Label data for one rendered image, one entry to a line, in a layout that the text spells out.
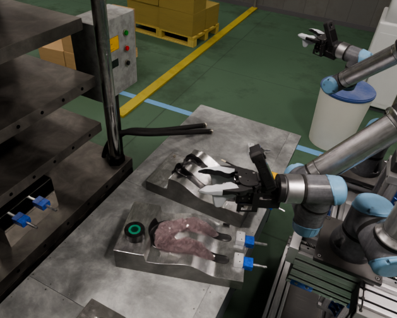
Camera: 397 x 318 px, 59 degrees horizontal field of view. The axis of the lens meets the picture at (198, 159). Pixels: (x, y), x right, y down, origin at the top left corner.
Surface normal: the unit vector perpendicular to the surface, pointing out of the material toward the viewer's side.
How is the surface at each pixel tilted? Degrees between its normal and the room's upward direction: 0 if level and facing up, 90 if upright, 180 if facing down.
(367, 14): 90
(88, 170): 0
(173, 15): 90
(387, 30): 90
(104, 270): 0
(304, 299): 0
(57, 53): 90
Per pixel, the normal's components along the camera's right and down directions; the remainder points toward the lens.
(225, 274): 0.07, -0.77
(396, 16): -0.41, 0.27
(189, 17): -0.49, 0.53
